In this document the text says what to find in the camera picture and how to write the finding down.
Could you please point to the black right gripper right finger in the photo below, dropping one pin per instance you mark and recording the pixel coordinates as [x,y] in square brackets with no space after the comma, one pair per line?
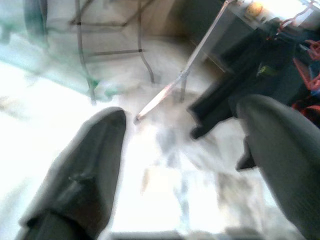
[287,162]

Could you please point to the orange round toy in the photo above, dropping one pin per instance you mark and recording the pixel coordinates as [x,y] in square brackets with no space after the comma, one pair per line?
[253,8]

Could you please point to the black TV cabinet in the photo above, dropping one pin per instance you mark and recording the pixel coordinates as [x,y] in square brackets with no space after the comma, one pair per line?
[232,32]

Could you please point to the green plastic hanger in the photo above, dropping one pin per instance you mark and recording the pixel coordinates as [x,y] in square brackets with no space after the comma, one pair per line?
[35,25]

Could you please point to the dark navy printed t-shirt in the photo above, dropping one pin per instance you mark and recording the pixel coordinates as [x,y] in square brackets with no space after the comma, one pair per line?
[237,82]

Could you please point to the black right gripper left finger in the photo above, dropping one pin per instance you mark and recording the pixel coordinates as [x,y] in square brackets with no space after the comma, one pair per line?
[82,175]

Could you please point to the silver tripod rack stand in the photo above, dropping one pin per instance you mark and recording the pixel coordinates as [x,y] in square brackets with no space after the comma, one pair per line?
[199,47]

